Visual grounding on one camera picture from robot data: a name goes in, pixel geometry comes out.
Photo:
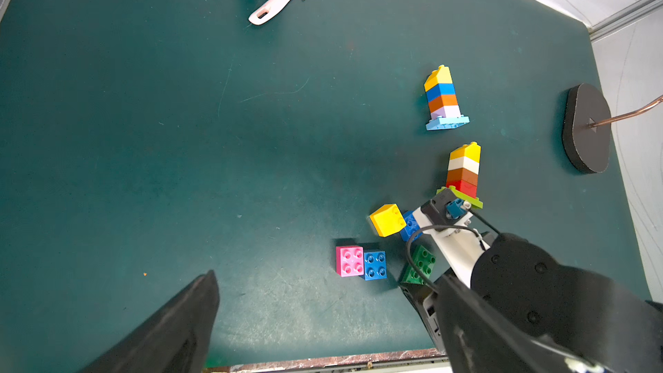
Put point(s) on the blue lego brick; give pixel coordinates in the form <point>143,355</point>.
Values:
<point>375,267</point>
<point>411,226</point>
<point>439,90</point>

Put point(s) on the blue lego brick beside pink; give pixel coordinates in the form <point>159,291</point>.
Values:
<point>375,267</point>

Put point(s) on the light blue lego base plate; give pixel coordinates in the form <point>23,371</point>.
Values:
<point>446,123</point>

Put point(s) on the lime green long lego brick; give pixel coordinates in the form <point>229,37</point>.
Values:
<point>475,202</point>

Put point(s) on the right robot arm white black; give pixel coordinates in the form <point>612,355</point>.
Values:
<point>522,311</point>

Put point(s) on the orange lego brick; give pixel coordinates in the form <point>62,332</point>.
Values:
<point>464,175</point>
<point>442,101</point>

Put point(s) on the dark green long lego brick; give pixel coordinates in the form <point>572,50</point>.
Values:
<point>424,260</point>

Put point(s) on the red lego brick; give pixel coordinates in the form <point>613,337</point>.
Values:
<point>464,187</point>

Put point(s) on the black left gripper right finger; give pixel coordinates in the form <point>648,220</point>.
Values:
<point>477,338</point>

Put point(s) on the orange lego brick front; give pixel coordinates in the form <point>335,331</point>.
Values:
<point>464,175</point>

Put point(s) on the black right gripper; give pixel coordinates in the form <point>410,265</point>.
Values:
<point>422,298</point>

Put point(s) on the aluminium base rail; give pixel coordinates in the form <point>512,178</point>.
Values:
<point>428,360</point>

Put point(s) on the purple lego brick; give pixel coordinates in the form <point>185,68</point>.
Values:
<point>449,111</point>

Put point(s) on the yellow lego brick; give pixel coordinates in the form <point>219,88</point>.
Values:
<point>387,220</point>
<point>471,151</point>
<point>440,76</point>

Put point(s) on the cream lego brick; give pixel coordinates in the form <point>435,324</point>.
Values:
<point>464,163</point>

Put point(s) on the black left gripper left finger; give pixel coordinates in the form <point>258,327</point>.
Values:
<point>176,338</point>

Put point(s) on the black metal jewelry stand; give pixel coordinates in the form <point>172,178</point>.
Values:
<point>586,135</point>

